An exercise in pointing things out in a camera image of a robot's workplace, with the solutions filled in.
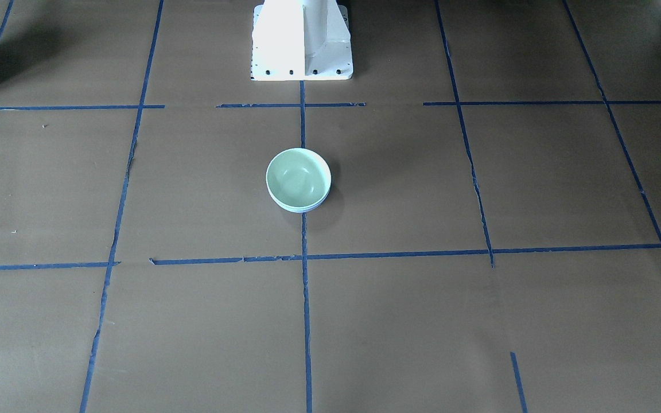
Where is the blue bowl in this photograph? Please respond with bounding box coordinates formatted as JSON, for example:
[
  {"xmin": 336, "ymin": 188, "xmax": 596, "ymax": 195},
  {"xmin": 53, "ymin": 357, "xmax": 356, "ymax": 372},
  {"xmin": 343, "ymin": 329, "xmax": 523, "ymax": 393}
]
[{"xmin": 270, "ymin": 193, "xmax": 329, "ymax": 213}]

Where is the green bowl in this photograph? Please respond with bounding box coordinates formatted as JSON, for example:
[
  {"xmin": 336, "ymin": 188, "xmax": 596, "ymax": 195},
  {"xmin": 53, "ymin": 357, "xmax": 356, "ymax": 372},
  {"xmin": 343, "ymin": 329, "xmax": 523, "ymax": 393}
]
[{"xmin": 265, "ymin": 148, "xmax": 332, "ymax": 207}]

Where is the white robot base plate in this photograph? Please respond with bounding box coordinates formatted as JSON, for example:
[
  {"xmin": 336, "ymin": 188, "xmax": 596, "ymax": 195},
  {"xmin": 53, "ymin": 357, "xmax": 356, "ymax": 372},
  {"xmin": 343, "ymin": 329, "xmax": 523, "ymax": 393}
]
[{"xmin": 250, "ymin": 2, "xmax": 354, "ymax": 81}]

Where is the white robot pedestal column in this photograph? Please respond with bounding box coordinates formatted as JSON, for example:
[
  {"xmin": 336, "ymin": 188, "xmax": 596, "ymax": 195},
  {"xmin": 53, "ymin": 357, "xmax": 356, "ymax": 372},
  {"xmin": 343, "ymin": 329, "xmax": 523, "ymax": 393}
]
[{"xmin": 252, "ymin": 1, "xmax": 351, "ymax": 56}]

